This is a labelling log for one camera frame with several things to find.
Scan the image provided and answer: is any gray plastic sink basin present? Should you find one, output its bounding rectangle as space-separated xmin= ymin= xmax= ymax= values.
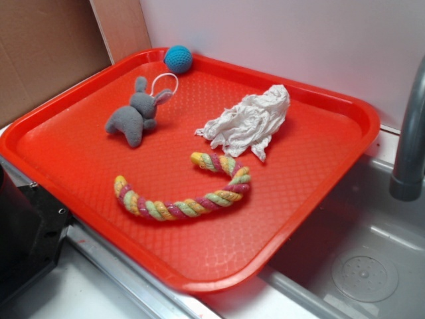
xmin=199 ymin=126 xmax=425 ymax=319

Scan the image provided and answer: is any blue crocheted ball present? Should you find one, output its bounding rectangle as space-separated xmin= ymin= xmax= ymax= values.
xmin=163 ymin=45 xmax=193 ymax=74

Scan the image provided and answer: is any multicolour twisted rope toy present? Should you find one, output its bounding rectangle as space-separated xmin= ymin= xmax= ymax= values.
xmin=114 ymin=152 xmax=251 ymax=222

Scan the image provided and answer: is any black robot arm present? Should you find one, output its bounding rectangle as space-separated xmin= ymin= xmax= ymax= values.
xmin=1 ymin=168 xmax=70 ymax=305

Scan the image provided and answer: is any red plastic tray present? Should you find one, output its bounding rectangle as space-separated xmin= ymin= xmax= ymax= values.
xmin=1 ymin=49 xmax=380 ymax=294

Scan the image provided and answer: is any gray plush bunny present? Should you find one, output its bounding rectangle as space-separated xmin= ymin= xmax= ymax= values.
xmin=105 ymin=72 xmax=179 ymax=148

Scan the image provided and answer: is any brown cardboard panel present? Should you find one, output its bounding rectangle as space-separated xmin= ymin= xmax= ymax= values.
xmin=1 ymin=1 xmax=151 ymax=127

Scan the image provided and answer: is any gray metal faucet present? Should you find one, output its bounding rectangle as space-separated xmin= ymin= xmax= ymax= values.
xmin=389 ymin=60 xmax=424 ymax=201

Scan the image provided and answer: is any crumpled white cloth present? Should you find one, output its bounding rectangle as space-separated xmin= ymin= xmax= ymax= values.
xmin=195 ymin=84 xmax=290 ymax=162

